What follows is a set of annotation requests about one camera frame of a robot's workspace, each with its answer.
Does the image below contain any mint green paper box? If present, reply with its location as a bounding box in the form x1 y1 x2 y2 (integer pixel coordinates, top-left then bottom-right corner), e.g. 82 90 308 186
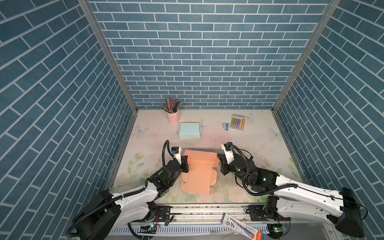
179 122 201 139

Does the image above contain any pink paper box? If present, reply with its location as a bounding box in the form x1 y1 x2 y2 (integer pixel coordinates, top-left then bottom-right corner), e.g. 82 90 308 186
180 150 220 195

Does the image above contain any left green circuit board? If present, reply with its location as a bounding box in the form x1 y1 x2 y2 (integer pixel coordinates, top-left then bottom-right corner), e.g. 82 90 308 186
138 225 158 235

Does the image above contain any white red toothpaste box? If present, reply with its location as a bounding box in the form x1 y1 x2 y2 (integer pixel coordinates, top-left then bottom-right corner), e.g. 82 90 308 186
222 214 265 240

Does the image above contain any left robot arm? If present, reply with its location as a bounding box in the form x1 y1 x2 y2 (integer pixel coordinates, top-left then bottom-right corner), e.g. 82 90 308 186
66 141 189 240

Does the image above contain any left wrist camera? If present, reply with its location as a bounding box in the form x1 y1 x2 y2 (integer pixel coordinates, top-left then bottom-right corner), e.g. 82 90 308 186
171 147 182 165

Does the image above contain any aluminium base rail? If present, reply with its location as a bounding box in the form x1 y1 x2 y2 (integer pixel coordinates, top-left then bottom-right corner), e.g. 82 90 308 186
109 204 325 240

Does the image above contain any bundle of coloured pencils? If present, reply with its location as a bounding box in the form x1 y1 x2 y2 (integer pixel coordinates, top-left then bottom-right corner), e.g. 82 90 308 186
161 98 182 114

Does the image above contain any right green circuit board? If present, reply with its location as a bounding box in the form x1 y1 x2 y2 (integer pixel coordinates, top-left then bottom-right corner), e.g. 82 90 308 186
267 224 284 240

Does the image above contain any pink pencil cup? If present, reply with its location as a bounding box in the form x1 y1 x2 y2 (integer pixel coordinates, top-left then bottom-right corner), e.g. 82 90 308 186
167 111 180 124

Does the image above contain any green circuit board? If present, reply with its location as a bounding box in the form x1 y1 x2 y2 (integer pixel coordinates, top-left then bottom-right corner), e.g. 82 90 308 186
138 225 158 235
267 224 284 240

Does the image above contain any clear case of markers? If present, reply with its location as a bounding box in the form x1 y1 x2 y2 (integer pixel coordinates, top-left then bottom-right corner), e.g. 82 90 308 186
230 114 246 131

